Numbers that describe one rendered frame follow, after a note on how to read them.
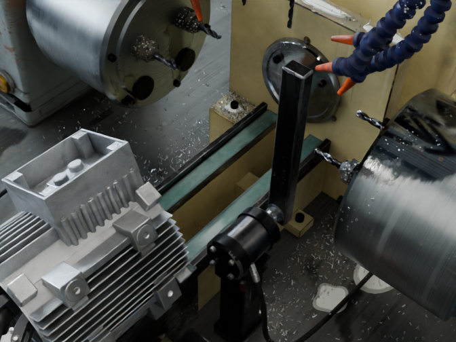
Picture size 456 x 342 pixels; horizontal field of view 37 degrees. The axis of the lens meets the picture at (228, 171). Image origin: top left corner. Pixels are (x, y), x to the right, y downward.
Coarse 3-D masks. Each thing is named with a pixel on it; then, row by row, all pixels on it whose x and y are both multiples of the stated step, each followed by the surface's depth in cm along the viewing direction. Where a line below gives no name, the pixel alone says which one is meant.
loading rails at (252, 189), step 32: (256, 128) 113; (192, 160) 107; (224, 160) 108; (256, 160) 116; (320, 160) 111; (160, 192) 103; (192, 192) 104; (224, 192) 113; (256, 192) 104; (320, 192) 119; (192, 224) 110; (224, 224) 99; (288, 224) 112; (192, 256) 95; (192, 288) 95; (160, 320) 92; (192, 320) 101
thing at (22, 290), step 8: (136, 192) 79; (144, 192) 79; (152, 192) 79; (136, 200) 80; (144, 200) 78; (152, 200) 79; (144, 208) 80; (184, 272) 85; (16, 280) 70; (24, 280) 70; (176, 280) 85; (184, 280) 85; (8, 288) 70; (16, 288) 70; (24, 288) 70; (32, 288) 70; (16, 296) 69; (24, 296) 70; (32, 296) 70; (24, 304) 71
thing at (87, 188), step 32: (32, 160) 81; (64, 160) 84; (96, 160) 83; (128, 160) 78; (32, 192) 74; (64, 192) 73; (96, 192) 76; (128, 192) 79; (64, 224) 74; (96, 224) 77
